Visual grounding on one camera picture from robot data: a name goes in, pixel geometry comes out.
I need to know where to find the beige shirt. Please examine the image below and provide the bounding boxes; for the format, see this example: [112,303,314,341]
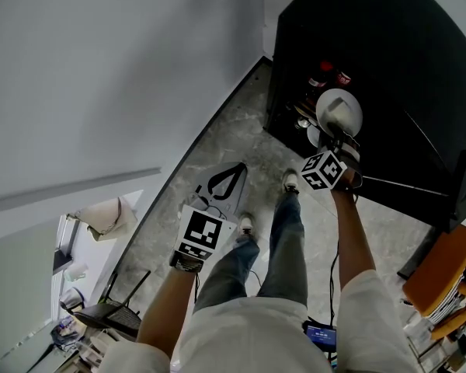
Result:
[99,268,420,373]

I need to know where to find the beige handbag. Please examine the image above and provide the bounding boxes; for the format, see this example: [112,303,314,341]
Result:
[66,196,139,242]

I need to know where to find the black cabinet with glass door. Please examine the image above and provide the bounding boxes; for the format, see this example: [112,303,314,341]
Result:
[263,0,466,235]

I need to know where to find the person's right white sneaker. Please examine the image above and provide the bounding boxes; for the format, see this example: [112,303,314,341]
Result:
[281,168,301,194]

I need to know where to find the person's right forearm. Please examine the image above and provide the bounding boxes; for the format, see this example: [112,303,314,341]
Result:
[329,169,377,289]

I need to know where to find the white round plate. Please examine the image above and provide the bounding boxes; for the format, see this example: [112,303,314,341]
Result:
[315,88,364,138]

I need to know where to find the person's left white sneaker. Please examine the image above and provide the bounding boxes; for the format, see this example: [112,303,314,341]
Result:
[237,213,258,240]

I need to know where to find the person's left forearm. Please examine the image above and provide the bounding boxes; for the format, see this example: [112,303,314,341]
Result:
[135,264,199,359]

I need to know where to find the pale green cup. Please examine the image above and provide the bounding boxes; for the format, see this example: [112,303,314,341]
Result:
[64,261,89,283]

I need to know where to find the silver kettle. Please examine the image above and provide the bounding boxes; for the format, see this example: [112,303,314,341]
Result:
[58,286,86,313]

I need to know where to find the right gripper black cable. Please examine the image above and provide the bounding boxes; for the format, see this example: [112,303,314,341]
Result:
[328,242,340,326]

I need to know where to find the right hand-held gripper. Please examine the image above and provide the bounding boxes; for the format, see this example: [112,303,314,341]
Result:
[301,124,363,191]

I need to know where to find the orange chair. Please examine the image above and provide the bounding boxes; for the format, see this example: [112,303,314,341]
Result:
[402,223,466,341]

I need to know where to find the person's white sneaker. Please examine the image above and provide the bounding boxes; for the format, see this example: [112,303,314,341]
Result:
[237,213,258,240]
[281,168,301,194]

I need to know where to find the black device blue screen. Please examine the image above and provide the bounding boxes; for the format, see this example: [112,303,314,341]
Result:
[303,322,339,352]

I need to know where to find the blue jeans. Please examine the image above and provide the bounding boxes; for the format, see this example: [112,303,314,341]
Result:
[193,192,310,314]

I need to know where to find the dark beaded bracelets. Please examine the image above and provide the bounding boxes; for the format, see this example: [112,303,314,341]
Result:
[169,249,203,274]

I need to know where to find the dark bottle red cap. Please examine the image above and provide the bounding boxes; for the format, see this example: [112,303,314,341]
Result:
[308,60,335,89]

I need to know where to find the black router with antennas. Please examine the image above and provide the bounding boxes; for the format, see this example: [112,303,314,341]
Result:
[72,269,152,338]

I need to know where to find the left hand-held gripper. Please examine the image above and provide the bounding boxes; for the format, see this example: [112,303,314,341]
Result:
[173,161,249,263]

